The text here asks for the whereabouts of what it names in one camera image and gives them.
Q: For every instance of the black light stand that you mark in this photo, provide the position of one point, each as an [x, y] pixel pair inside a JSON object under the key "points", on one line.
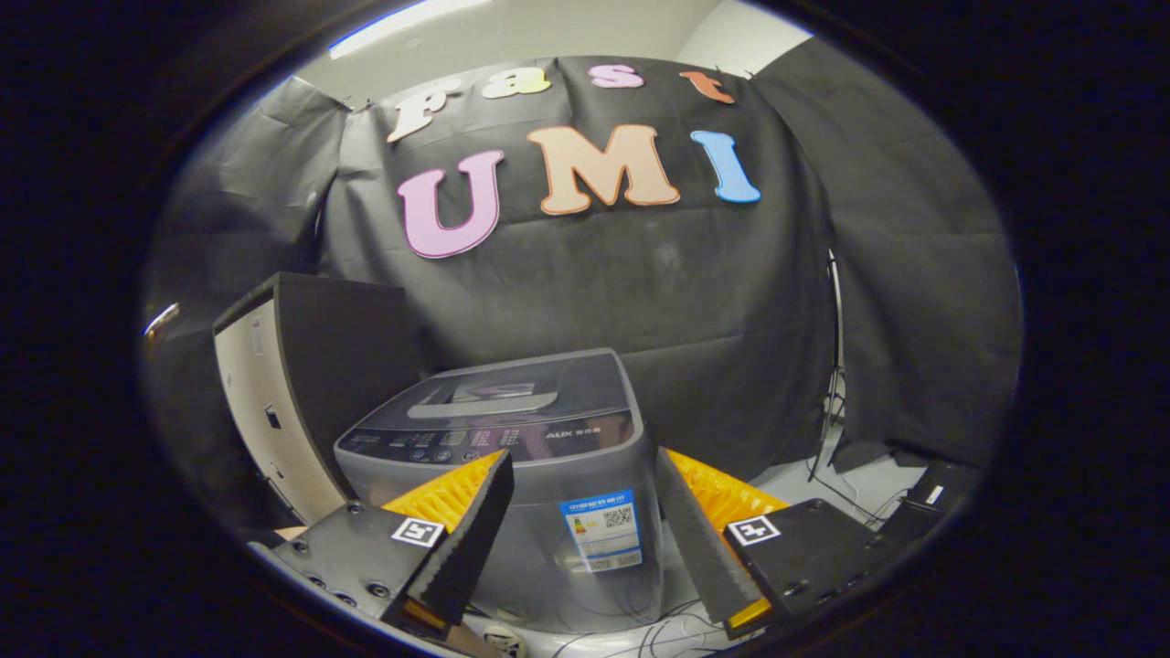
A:
{"points": [[834, 366]]}

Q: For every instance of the dark washing machine lid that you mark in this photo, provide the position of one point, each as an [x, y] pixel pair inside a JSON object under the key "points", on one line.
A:
{"points": [[576, 384]]}

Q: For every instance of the grey washing machine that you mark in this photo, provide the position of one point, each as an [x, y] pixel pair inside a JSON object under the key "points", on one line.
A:
{"points": [[548, 512]]}

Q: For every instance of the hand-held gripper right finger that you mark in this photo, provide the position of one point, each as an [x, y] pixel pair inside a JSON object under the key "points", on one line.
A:
{"points": [[699, 539]]}

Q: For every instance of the silver smartphone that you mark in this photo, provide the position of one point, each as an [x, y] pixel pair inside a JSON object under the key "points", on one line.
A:
{"points": [[163, 318]]}

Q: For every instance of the black backdrop cloth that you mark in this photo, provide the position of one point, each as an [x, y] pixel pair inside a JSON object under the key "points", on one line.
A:
{"points": [[686, 302]]}

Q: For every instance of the white shoe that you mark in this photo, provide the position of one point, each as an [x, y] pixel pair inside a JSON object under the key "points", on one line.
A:
{"points": [[503, 642]]}

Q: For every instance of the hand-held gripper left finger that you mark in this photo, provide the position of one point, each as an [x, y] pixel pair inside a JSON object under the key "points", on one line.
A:
{"points": [[475, 530]]}

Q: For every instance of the cream and dark cabinet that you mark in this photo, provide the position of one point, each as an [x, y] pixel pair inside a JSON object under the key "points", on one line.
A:
{"points": [[356, 366]]}

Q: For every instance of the black floor box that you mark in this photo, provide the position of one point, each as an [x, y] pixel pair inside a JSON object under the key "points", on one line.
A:
{"points": [[932, 498]]}

